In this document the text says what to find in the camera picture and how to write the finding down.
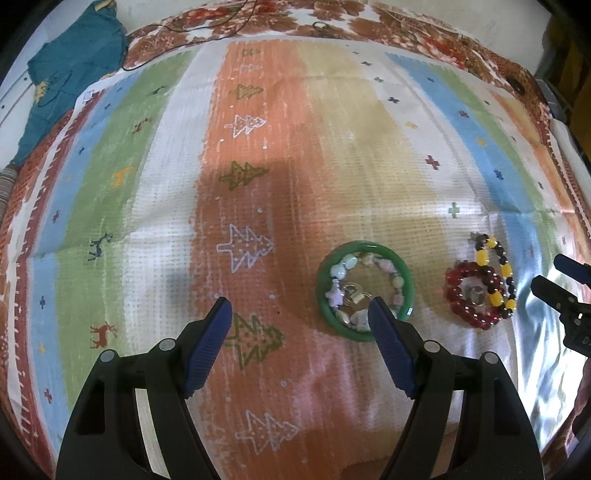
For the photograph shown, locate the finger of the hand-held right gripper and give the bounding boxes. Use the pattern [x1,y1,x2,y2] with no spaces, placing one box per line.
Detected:
[530,275,591,319]
[554,253,591,283]

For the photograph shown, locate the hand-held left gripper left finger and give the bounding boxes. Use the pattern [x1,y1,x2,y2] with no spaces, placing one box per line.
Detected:
[55,296,233,480]

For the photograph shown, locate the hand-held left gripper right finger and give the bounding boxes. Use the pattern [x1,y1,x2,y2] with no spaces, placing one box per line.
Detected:
[368,296,546,480]

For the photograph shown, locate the small silver ring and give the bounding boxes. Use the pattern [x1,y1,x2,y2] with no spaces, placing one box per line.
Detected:
[342,282,371,306]

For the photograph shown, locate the green bangle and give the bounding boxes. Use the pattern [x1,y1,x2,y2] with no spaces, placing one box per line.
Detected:
[315,241,415,342]

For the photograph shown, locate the yellow and black bead bracelet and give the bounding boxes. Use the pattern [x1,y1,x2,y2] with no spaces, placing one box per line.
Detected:
[470,233,519,320]

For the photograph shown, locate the red bead bracelet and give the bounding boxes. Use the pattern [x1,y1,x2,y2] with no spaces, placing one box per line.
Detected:
[444,261,505,331]

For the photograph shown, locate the pastel stone bead bracelet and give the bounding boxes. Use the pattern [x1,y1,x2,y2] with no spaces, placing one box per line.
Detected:
[329,254,406,333]

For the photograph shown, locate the striped printed mat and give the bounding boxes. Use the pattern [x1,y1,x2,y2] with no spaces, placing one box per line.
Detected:
[25,37,577,480]

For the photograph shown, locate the grey striped pillow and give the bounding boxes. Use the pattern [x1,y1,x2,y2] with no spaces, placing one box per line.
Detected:
[0,167,17,206]

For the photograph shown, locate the teal shirt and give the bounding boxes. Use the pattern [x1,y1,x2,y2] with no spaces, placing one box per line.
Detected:
[9,0,130,168]

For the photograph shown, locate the brown floral blanket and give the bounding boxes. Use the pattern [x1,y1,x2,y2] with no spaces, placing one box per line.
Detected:
[0,0,591,480]

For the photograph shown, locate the black cable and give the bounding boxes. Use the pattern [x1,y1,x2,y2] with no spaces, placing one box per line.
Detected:
[122,0,262,72]

